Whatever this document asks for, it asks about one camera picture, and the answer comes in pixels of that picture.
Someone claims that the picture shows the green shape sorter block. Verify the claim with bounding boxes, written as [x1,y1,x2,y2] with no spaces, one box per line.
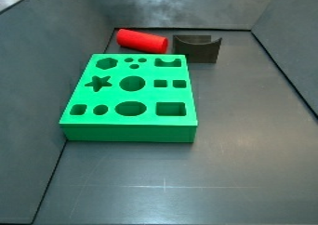
[60,54,198,143]

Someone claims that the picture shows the red cylinder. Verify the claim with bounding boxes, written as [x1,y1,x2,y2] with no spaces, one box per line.
[117,29,169,54]

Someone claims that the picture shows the black cradle stand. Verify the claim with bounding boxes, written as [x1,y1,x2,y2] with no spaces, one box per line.
[173,34,222,63]

